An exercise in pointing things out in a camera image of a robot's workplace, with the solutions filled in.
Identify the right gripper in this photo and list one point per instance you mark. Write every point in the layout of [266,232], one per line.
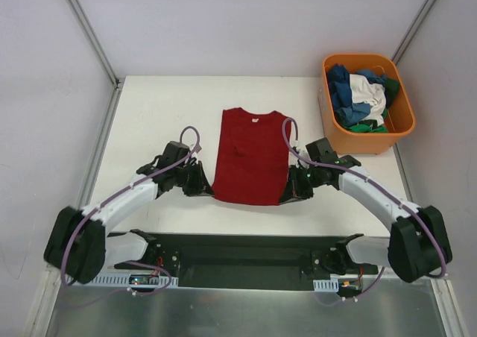
[299,183]

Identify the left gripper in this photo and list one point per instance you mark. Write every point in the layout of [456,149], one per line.
[192,180]

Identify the red t-shirt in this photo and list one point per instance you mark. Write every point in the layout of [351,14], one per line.
[252,161]

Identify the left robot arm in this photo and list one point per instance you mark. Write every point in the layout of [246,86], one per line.
[84,234]

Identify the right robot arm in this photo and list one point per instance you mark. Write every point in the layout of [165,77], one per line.
[391,217]

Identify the orange plastic basket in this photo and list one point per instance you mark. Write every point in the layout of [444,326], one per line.
[362,138]

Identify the blue t-shirt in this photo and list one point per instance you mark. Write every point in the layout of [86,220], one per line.
[338,81]

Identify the white t-shirt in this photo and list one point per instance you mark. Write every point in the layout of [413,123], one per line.
[372,94]

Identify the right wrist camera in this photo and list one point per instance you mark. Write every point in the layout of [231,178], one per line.
[317,153]

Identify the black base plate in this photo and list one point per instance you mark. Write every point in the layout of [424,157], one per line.
[282,263]

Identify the aluminium frame rail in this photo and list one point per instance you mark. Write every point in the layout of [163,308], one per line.
[83,261]

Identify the left aluminium corner post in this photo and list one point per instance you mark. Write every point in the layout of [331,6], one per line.
[91,37]

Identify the aluminium corner post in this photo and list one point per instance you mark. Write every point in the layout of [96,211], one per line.
[413,29]
[91,37]

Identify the right aluminium corner post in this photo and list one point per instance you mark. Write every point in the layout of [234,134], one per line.
[413,29]

